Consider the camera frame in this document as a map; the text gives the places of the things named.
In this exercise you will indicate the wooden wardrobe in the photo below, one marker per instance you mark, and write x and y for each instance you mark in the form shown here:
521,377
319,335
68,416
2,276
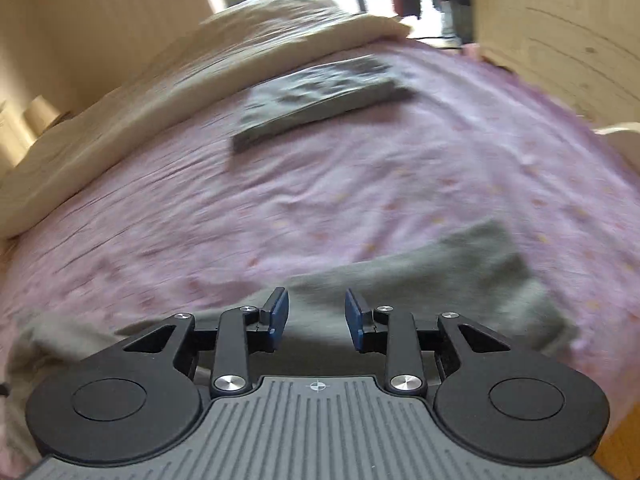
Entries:
550,25

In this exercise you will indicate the purple patterned bed sheet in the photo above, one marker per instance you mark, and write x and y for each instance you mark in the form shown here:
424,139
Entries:
350,190

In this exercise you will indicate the cream tufted headboard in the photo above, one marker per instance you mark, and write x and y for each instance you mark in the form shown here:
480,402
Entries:
30,120

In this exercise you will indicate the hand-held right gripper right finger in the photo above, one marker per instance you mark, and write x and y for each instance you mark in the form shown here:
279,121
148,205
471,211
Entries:
356,320

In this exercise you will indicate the cream bed frame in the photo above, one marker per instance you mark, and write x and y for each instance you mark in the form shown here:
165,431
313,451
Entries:
622,137

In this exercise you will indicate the folded dark grey garment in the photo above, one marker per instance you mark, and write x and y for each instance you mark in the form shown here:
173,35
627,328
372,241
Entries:
320,95

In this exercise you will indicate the cream duvet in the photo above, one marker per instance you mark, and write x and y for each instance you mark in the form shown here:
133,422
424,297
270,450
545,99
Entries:
150,100

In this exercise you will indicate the grey pants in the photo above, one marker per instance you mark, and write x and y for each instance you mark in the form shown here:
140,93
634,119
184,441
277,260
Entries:
425,280

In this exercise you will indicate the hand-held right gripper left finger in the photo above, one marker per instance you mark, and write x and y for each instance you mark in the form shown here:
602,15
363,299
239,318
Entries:
278,317

